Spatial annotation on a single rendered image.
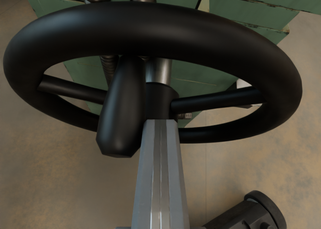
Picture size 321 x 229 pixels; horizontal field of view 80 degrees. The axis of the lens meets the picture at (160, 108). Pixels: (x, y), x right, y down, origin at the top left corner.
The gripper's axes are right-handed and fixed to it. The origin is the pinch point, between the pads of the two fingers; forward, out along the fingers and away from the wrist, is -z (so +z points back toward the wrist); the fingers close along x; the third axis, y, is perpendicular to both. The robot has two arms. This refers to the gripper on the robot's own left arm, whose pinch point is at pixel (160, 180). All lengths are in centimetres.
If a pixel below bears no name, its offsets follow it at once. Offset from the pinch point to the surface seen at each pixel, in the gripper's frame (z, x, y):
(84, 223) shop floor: -29, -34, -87
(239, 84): -37.1, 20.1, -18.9
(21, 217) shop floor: -29, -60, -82
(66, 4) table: -17.2, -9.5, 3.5
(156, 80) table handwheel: -14.7, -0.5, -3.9
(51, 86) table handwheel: -10.7, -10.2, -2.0
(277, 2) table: -26.4, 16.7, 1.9
